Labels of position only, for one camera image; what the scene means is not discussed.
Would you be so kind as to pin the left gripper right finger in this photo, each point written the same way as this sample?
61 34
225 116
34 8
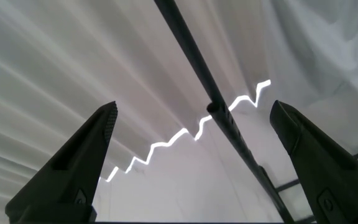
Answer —
331 186

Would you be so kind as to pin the black clothes rack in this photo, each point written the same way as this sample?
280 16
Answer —
222 112

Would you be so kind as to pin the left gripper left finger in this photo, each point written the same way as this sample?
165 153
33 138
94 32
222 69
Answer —
64 183

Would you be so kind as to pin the white curtain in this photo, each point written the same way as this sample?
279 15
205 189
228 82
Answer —
73 77

